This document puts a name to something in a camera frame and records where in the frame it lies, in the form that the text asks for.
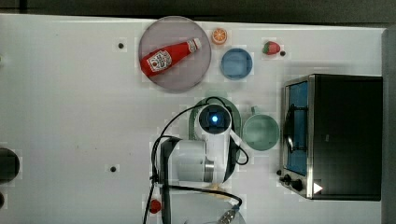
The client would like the green plastic strainer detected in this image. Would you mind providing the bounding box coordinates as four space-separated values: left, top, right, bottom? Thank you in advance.
188 96 242 140

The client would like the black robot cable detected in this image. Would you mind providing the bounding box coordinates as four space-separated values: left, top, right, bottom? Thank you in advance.
142 95 250 224

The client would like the grey round plate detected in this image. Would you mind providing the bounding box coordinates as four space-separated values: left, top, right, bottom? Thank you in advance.
138 16 211 92

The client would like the red strawberry toy near robot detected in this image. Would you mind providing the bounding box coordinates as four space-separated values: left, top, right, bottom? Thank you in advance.
148 199 162 214

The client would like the blue cup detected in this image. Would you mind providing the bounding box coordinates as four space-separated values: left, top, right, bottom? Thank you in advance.
220 49 253 80

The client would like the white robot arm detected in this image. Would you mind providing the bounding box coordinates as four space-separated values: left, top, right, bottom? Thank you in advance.
155 104 243 224

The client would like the green mug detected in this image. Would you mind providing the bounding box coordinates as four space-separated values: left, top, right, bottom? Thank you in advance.
242 105 279 151

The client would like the orange slice toy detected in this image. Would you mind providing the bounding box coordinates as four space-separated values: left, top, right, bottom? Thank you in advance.
211 28 228 45

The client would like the black toaster oven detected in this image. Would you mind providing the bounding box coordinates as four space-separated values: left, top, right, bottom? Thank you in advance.
277 74 383 201

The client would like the red ketchup bottle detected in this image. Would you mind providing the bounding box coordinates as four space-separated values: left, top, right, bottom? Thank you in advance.
140 37 202 77

